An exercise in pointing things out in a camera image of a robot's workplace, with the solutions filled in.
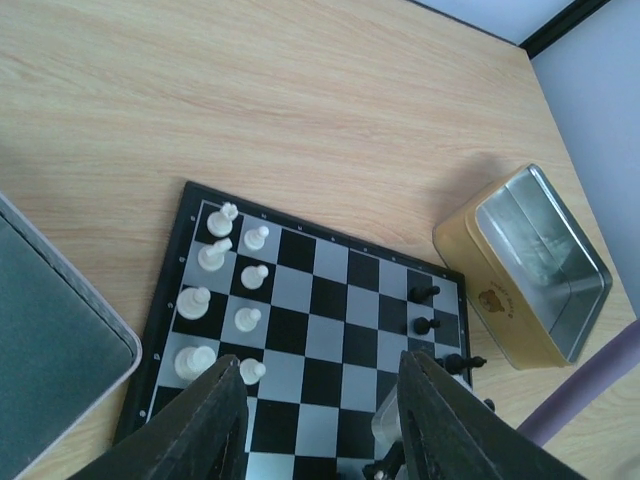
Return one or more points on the black silver chess board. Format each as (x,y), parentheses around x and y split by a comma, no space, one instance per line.
(335,321)

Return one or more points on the white pawn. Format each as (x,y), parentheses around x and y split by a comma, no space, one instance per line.
(254,239)
(246,319)
(253,277)
(251,371)

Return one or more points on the white bishop chess piece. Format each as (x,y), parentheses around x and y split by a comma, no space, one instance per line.
(192,303)

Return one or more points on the silver tin lid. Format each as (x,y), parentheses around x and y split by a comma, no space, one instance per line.
(63,347)

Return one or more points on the black bishop chess piece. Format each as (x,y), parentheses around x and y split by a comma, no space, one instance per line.
(455,364)

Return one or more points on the white knight chess piece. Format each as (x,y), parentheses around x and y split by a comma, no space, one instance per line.
(212,257)

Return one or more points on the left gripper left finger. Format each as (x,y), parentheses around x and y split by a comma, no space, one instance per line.
(200,434)

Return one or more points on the white queen chess piece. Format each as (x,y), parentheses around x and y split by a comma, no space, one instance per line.
(191,362)

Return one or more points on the black pawn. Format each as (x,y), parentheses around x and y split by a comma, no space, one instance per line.
(423,325)
(423,294)

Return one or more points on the white rook chess piece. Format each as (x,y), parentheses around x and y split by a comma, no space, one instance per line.
(220,222)

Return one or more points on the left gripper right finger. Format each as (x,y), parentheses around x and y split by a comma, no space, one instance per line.
(448,433)

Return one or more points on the gold tin box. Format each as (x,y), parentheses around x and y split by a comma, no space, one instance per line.
(532,274)

